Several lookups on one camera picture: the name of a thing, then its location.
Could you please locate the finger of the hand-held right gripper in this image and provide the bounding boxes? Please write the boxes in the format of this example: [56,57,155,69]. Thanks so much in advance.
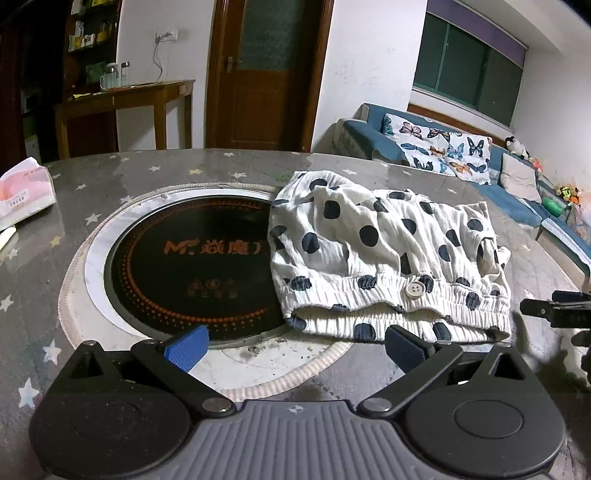
[520,290,591,329]

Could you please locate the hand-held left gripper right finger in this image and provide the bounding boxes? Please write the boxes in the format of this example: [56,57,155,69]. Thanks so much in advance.
[357,324,546,415]

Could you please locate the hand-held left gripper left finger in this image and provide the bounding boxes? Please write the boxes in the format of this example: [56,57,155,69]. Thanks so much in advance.
[50,324,237,415]

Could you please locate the white polka dot pants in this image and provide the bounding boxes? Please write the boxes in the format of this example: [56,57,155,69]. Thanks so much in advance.
[269,170,513,344]

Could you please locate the black round induction cooker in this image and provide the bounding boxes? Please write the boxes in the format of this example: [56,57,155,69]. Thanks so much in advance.
[105,191,296,333]

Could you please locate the grey cushion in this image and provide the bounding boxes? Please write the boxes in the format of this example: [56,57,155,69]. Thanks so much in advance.
[500,153,542,203]

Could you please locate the black white plush toy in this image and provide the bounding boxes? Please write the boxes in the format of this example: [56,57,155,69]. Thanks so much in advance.
[505,136,532,160]

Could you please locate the butterfly print blanket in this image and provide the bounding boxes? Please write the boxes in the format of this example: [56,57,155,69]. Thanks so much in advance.
[381,112,493,186]

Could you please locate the blue sofa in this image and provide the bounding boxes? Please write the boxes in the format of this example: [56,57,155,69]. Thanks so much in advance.
[335,102,591,273]

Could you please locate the pink white tissue pack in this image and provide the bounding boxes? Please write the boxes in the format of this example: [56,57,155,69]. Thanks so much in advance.
[0,157,57,230]

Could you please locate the brown wooden door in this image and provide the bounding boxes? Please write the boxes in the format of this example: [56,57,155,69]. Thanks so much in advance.
[205,0,334,151]

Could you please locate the green framed window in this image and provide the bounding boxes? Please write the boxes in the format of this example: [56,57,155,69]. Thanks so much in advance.
[412,11,527,129]

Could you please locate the wooden side table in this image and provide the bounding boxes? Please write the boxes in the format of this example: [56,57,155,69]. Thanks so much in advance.
[54,79,197,160]

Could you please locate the purple window valance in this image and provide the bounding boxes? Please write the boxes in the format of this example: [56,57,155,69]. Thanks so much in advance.
[425,0,528,58]

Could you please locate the dark wooden shelf cabinet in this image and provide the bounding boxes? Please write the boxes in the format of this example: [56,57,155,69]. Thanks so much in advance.
[0,0,123,162]

